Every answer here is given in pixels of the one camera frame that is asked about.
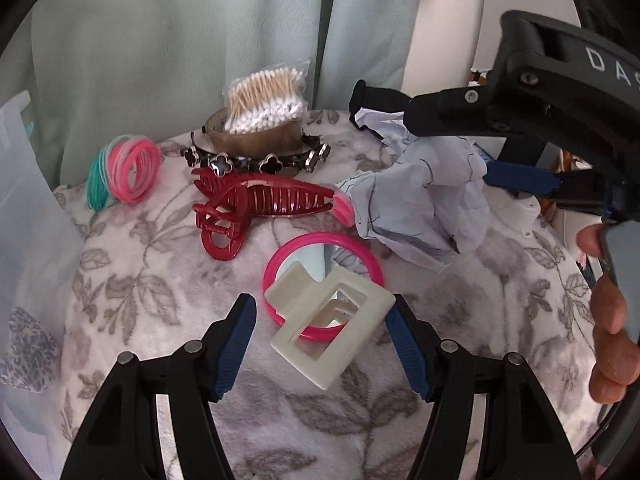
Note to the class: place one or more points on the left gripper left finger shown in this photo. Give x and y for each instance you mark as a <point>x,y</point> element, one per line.
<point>119,436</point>

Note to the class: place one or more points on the brown tape roll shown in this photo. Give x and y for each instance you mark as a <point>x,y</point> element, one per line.
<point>281,140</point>

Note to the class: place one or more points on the dark red hair claw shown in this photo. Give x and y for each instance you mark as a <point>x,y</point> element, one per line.
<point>235,200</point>

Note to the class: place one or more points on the pink round mirror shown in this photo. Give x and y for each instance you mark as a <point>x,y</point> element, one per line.
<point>309,259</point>

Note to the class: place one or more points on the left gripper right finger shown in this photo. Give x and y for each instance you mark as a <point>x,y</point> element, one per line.
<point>522,436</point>

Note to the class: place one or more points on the black clover headband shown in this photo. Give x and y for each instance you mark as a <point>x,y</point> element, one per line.
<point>223,164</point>

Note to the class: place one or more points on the floral grey white blanket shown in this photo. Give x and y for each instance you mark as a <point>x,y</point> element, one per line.
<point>145,284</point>

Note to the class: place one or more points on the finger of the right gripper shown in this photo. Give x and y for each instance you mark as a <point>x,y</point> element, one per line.
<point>574,190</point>
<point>451,112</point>

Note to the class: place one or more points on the person's right hand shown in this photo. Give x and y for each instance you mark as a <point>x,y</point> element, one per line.
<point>616,356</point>

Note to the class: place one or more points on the bag of cotton swabs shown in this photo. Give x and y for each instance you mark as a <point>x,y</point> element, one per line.
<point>267,98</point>

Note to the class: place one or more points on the clear plastic storage bin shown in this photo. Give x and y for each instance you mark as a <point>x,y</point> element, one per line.
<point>40,252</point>

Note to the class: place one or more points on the cream rectangular hair claw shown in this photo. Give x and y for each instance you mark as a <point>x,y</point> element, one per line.
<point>346,302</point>

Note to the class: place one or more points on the pale green curtain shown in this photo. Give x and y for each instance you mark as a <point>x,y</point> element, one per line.
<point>96,69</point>

